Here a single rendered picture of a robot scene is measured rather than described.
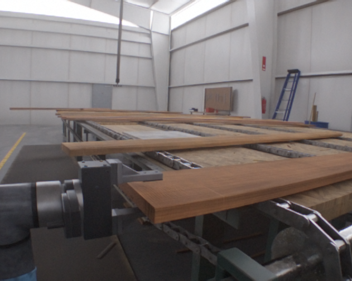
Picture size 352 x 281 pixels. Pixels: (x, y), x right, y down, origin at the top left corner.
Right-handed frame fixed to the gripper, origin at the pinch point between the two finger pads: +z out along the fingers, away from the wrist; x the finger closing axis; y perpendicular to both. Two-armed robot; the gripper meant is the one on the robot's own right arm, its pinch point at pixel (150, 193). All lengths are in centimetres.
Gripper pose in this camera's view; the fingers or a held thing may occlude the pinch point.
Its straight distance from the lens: 50.0
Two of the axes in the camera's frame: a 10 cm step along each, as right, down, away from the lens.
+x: -0.4, 9.9, 1.3
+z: 8.8, -0.2, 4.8
